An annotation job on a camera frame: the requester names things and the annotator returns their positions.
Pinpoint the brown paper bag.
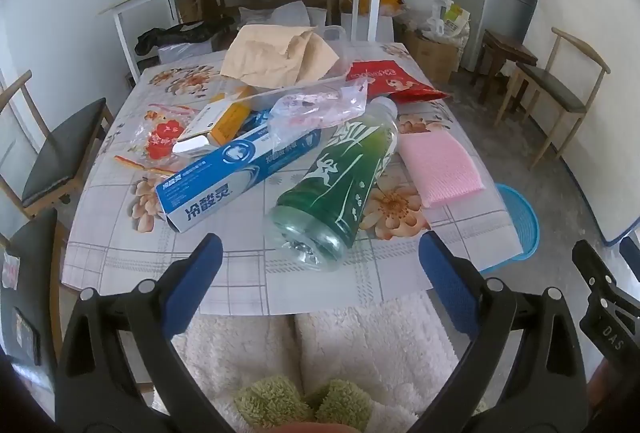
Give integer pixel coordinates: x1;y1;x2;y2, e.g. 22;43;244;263
220;24;341;86

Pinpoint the white plastic sack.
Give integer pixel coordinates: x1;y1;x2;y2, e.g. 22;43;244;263
237;0;326;31

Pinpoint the green plastic bottle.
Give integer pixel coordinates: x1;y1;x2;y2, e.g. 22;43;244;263
263;96;401;273

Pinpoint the red snack bag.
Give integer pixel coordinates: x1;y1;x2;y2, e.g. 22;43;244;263
345;60;453;104

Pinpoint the dark wooden stool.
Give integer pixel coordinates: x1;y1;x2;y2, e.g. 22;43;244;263
470;29;538;106

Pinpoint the wooden chair with dark seat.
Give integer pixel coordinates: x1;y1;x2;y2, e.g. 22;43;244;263
495;27;612;170
0;70;116;219

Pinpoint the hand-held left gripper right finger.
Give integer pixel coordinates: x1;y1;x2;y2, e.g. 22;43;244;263
419;230;590;433

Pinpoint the blue toothpaste box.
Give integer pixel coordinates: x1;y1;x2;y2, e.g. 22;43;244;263
155;110;323;235

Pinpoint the white plastic bag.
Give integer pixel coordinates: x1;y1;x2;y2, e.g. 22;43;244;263
422;0;472;39

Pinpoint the pink cloth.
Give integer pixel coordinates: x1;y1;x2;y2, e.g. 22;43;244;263
398;132;487;209

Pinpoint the clear plastic bag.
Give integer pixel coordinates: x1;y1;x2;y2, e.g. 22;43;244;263
267;78;371;149

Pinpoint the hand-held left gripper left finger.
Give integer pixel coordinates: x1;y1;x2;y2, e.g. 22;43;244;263
54;233;224;433

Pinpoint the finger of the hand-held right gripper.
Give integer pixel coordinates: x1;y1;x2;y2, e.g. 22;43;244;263
571;239;621;300

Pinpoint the green fluffy slipper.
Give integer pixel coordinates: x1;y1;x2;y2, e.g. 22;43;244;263
315;379;386;433
234;375;313;433

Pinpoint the clear wrapper with red print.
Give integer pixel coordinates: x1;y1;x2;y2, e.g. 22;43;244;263
114;113;201;179

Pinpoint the white fluffy robe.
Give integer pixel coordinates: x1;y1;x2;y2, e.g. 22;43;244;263
150;290;501;433

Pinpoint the cardboard box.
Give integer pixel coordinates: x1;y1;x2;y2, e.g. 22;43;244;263
402;29;461;84
175;0;221;24

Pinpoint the black cloth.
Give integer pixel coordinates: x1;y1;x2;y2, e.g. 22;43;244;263
135;20;236;56

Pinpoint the clear plastic container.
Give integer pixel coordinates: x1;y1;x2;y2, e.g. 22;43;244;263
317;24;351;76

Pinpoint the orange white carton box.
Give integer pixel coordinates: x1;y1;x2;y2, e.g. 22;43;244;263
172;86;256;157

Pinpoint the blue plastic basket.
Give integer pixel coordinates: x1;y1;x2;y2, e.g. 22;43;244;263
477;183;541;275

